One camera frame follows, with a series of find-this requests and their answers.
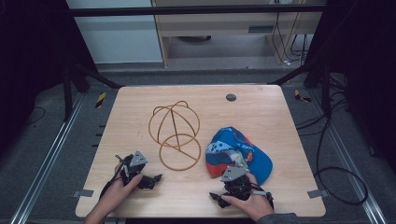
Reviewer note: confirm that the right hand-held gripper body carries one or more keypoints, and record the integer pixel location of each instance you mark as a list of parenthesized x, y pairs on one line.
[(238, 183)]

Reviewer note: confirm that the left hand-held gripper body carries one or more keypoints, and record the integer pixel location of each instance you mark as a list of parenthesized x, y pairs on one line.
[(134, 169)]

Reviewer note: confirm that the blue and red cap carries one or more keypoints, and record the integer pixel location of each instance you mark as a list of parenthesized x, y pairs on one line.
[(238, 152)]

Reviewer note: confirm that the person's right hand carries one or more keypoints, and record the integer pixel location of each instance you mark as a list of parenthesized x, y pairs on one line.
[(253, 203)]

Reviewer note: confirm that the person's left hand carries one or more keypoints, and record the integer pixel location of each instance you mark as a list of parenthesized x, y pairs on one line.
[(120, 193)]

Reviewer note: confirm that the yellow and black tape strip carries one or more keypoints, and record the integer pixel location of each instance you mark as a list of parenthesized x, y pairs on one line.
[(300, 97), (100, 100)]

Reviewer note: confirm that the black metal stand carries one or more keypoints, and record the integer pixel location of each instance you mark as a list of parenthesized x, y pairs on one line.
[(67, 93), (325, 90)]

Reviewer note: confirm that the white cabinet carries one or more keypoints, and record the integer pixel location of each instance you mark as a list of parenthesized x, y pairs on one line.
[(118, 40)]

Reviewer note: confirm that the dark curtain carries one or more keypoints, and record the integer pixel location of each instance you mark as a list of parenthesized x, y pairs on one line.
[(28, 62), (367, 62)]

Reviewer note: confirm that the grey table edge bracket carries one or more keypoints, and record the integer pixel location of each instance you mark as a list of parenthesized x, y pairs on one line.
[(317, 193), (82, 193)]

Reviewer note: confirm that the aluminium floor rail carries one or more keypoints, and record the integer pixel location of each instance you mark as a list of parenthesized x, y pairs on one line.
[(46, 161), (351, 168)]

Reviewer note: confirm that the black horizontal frame bar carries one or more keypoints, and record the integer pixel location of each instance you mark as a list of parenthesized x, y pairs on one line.
[(186, 11)]

